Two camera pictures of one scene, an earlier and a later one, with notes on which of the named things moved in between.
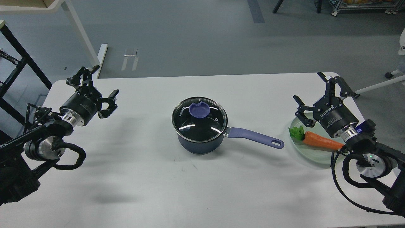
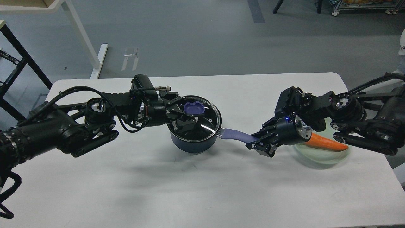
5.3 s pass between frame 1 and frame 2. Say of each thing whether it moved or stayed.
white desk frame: stayed
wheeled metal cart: stayed
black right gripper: moved
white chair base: stayed
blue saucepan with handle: moved
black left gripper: moved
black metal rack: stayed
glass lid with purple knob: moved
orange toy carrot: stayed
